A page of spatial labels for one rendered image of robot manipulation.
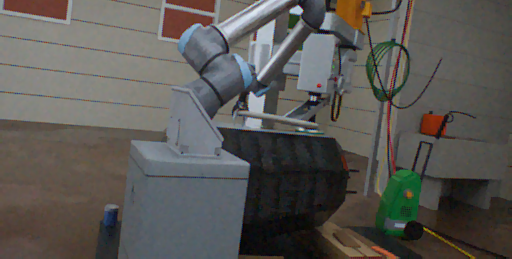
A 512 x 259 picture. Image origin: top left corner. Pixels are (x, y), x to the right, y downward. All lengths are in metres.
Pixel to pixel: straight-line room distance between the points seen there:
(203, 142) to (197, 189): 0.18
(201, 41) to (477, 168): 4.58
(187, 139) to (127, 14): 7.29
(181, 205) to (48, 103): 7.23
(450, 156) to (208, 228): 4.11
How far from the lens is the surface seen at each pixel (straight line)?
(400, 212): 3.99
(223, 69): 1.68
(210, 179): 1.56
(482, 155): 5.82
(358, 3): 3.76
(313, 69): 3.03
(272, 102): 3.71
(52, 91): 8.64
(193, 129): 1.57
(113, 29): 8.70
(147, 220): 1.54
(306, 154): 2.77
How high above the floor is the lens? 1.14
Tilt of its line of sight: 3 degrees down
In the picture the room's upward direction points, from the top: 8 degrees clockwise
